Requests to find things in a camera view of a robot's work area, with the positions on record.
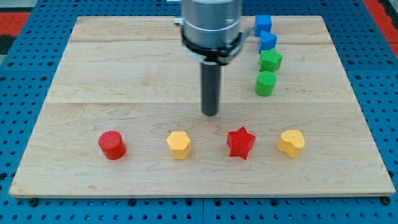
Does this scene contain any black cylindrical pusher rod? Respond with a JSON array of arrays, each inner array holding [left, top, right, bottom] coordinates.
[[200, 63, 221, 116]]

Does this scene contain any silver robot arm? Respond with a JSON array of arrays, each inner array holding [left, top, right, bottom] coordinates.
[[174, 0, 251, 116]]

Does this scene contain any blue triangle block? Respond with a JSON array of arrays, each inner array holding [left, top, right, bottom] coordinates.
[[258, 30, 278, 53]]

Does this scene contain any wooden board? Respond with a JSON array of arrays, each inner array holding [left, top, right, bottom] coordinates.
[[9, 16, 396, 198]]

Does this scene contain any green cylinder block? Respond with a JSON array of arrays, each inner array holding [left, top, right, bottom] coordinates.
[[255, 71, 277, 96]]

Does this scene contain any green star block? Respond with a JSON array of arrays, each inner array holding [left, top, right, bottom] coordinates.
[[259, 49, 283, 72]]

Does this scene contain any blue cube block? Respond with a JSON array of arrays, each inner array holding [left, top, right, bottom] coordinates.
[[254, 15, 272, 37]]

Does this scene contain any red star block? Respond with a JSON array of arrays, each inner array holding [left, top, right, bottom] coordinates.
[[227, 126, 256, 160]]

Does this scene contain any yellow hexagon block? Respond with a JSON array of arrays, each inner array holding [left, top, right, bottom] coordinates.
[[166, 131, 191, 160]]

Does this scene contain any yellow heart block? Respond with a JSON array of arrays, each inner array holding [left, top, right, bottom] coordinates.
[[277, 129, 305, 158]]

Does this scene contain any red cylinder block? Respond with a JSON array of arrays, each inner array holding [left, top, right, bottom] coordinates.
[[98, 130, 126, 160]]

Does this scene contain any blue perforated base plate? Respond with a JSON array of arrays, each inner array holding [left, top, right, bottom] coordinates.
[[1, 0, 397, 223]]

